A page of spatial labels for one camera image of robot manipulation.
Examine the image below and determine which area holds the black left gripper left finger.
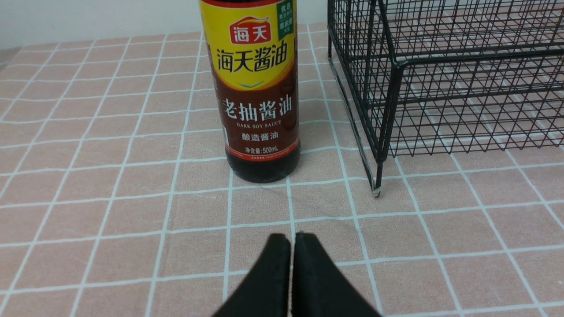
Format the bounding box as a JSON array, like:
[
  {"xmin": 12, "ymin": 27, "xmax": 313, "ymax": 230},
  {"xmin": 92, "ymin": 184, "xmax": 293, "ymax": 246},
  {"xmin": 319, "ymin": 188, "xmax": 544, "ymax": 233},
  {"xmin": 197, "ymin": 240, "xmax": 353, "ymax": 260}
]
[{"xmin": 213, "ymin": 233, "xmax": 291, "ymax": 317}]

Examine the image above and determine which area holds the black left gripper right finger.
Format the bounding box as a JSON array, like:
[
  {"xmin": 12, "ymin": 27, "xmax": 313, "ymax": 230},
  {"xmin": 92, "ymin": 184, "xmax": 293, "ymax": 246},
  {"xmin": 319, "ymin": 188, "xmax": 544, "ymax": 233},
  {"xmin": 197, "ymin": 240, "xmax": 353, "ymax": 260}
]
[{"xmin": 291, "ymin": 232, "xmax": 380, "ymax": 317}]

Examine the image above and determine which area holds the dark soy sauce bottle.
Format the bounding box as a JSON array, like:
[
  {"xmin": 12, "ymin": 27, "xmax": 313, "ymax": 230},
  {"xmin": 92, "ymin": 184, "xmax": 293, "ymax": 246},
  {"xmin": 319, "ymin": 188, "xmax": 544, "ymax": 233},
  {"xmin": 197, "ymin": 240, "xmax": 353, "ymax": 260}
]
[{"xmin": 199, "ymin": 0, "xmax": 301, "ymax": 183}]

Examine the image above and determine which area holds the pink checkered tablecloth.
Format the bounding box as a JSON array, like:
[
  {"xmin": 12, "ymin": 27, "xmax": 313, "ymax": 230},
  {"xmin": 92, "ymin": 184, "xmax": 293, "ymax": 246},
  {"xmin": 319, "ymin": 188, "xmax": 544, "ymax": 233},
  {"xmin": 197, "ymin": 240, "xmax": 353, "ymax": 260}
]
[{"xmin": 0, "ymin": 24, "xmax": 564, "ymax": 317}]

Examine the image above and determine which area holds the black wire shelf rack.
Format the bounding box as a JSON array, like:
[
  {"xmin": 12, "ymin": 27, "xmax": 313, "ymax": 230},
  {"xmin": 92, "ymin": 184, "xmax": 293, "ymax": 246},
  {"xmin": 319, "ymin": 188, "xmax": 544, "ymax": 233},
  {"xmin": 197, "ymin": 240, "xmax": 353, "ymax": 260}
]
[{"xmin": 327, "ymin": 0, "xmax": 564, "ymax": 197}]

